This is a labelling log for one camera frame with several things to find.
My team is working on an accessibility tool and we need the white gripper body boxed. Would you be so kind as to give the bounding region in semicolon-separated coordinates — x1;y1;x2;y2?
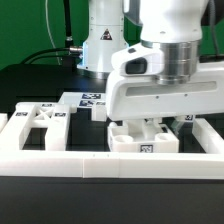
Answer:
106;42;224;121

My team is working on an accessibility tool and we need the white part left edge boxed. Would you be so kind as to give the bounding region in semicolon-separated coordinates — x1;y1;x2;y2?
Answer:
0;113;8;132

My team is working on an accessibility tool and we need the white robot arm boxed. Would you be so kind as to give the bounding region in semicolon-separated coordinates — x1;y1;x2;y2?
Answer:
79;0;224;121

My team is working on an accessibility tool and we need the thin white cable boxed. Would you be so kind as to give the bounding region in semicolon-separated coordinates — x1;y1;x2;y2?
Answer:
44;0;63;66

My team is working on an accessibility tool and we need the white marker base plate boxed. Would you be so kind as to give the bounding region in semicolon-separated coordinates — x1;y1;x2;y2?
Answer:
58;92;105;109

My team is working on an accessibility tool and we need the white chair back frame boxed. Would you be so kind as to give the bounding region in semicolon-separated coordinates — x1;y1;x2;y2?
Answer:
0;102;77;151

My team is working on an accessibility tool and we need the black cable bundle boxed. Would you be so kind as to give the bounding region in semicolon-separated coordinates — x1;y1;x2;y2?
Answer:
19;0;84;68

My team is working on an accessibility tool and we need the white chair seat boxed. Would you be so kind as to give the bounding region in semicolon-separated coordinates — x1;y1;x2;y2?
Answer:
107;120;179;153

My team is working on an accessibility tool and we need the white U-shaped obstacle fence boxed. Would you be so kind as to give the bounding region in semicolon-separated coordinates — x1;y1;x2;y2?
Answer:
0;117;224;180

